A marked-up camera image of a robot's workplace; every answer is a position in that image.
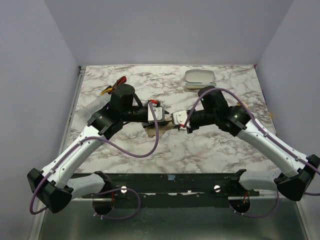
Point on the red yellow pliers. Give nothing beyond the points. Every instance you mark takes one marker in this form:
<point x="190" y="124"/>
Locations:
<point x="111" y="88"/>

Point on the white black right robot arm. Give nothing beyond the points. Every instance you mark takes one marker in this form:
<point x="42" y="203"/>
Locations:
<point x="296" y="170"/>

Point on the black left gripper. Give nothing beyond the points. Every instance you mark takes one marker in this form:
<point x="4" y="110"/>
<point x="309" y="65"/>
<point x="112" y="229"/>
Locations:
<point x="145" y="124"/>

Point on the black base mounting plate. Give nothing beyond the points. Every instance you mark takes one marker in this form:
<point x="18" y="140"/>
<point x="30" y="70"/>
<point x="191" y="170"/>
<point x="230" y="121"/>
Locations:
<point x="176" y="190"/>

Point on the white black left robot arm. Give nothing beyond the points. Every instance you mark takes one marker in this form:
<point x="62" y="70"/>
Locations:
<point x="53" y="184"/>

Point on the beige folding umbrella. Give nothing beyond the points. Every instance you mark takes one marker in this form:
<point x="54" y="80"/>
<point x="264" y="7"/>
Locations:
<point x="150" y="128"/>

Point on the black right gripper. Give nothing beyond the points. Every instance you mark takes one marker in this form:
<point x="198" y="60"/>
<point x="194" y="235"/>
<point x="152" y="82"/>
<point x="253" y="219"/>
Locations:
<point x="189" y="129"/>

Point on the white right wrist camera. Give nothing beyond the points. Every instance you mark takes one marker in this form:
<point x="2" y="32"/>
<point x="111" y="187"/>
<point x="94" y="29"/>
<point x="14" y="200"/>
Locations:
<point x="179" y="118"/>

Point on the clear plastic screw box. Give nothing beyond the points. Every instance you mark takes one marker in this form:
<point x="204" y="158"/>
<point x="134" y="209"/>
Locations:
<point x="87" y="111"/>

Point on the beige zippered umbrella case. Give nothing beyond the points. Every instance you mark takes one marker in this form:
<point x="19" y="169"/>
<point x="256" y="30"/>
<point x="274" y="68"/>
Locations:
<point x="198" y="79"/>

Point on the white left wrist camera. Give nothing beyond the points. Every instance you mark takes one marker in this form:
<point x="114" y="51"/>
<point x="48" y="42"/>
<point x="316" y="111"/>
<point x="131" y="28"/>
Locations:
<point x="155" y="111"/>

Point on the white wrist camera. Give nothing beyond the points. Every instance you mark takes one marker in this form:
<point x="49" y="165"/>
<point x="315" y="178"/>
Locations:
<point x="155" y="111"/>
<point x="179" y="118"/>

